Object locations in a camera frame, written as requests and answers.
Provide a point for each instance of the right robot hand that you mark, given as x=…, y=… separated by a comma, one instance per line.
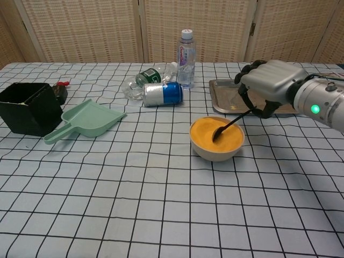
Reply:
x=271, y=78

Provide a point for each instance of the black plastic spoon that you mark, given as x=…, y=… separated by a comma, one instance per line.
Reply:
x=217, y=133

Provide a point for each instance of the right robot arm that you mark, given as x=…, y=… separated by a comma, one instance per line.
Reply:
x=319, y=102

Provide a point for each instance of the metal tray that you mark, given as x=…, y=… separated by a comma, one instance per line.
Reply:
x=223, y=99

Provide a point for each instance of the white bowl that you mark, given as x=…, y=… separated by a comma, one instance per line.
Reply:
x=215, y=156

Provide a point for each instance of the brass screen hinge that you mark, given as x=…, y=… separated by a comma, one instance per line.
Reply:
x=253, y=29

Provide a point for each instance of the clear bottle purple label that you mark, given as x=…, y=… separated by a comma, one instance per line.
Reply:
x=185, y=70

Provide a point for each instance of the blue and silver can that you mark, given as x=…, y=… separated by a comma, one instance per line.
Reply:
x=172, y=92

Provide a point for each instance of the clear bottle green label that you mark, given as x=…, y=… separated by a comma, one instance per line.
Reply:
x=150, y=75

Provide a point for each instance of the green plastic dustpan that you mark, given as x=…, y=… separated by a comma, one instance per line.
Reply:
x=91, y=118

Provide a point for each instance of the blue checked tablecloth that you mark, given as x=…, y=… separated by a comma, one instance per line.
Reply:
x=134, y=201

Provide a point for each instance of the woven folding screen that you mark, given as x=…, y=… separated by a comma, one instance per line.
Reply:
x=88, y=29

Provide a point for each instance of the black bottle red cap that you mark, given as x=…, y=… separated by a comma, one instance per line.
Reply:
x=61, y=92

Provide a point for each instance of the black square box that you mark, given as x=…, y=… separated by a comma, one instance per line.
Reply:
x=29, y=118

